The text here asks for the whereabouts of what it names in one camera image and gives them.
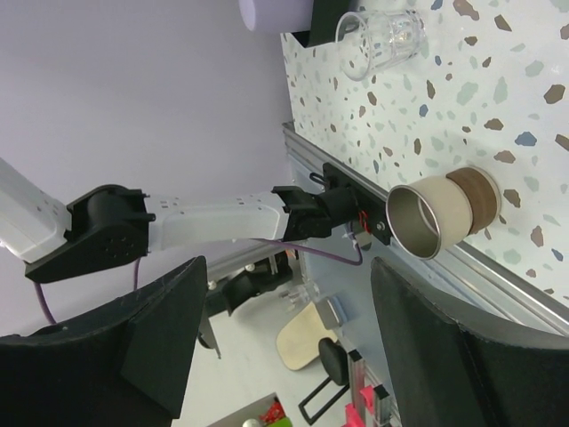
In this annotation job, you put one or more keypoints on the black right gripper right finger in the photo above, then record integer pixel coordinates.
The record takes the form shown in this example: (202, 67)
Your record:
(453, 364)

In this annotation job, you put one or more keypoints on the beige wooden stool seat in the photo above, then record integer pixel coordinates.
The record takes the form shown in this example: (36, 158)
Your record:
(297, 342)

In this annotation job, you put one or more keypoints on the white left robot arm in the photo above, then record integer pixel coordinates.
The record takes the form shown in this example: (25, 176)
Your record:
(112, 226)

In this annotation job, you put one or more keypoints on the black dish rack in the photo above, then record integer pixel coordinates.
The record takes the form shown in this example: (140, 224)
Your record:
(324, 19)

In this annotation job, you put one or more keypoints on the black round stool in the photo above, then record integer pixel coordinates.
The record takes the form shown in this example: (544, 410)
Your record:
(334, 360)

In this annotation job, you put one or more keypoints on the purple plastic cup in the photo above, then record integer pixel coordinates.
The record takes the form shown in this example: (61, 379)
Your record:
(276, 16)

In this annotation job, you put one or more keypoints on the clear glass cup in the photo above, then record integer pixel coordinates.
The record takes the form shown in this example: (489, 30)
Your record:
(369, 42)

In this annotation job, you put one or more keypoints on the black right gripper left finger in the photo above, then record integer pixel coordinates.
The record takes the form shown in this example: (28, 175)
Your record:
(125, 363)

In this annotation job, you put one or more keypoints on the steel cup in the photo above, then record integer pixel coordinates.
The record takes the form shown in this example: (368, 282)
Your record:
(430, 215)

